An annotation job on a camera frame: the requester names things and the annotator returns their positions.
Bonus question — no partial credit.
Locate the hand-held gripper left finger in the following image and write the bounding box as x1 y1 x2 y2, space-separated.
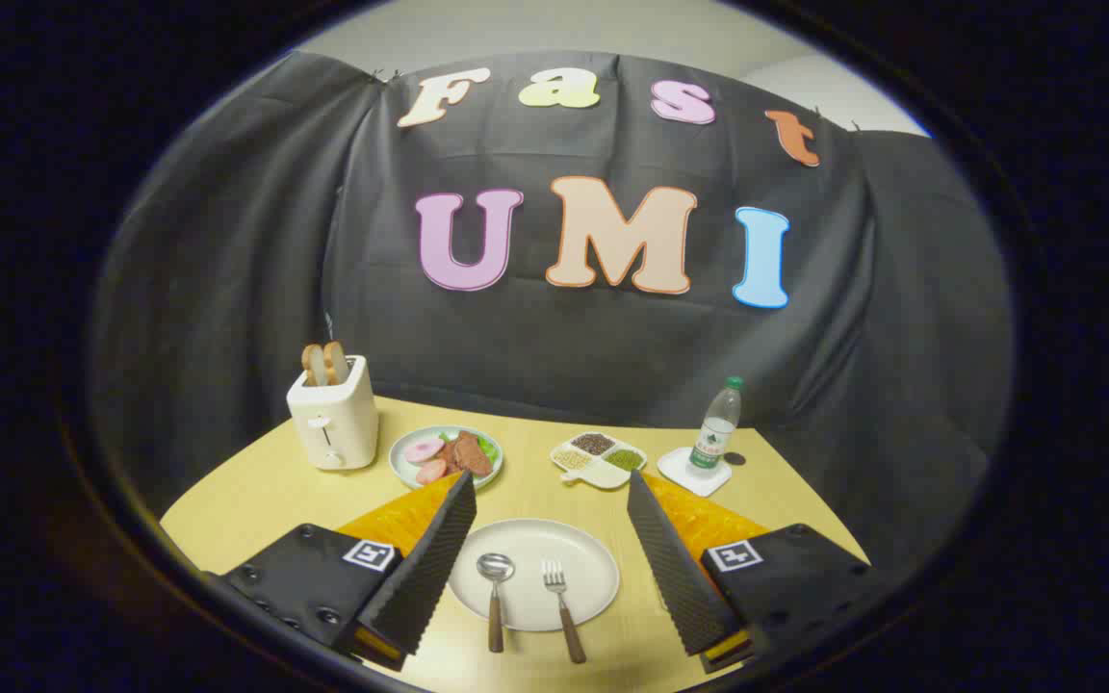
211 471 478 673

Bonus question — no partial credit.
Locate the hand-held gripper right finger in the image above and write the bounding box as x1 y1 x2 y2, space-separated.
627 470 873 675

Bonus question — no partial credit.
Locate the white round plate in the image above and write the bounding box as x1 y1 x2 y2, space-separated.
449 519 621 632

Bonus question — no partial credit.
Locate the white square coaster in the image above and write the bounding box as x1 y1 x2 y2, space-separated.
657 446 735 498

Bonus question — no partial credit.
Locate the light green food plate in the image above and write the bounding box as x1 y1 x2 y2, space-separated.
389 425 504 491

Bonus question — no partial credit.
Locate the brown meat slice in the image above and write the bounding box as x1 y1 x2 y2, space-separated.
451 431 494 478

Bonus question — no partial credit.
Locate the white divided grain dish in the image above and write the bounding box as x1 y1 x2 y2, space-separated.
551 432 649 490

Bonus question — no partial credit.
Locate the clear plastic water bottle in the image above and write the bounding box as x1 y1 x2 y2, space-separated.
689 376 744 472

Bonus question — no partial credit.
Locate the white toaster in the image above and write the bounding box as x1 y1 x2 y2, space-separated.
286 355 380 472

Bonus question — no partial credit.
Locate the black backdrop cloth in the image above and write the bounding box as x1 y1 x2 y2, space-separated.
88 50 1015 569

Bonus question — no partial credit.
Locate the wooden handled spoon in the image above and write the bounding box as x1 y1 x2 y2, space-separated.
477 552 516 654

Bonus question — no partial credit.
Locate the wooden handled fork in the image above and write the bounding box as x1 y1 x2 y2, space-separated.
542 559 587 664

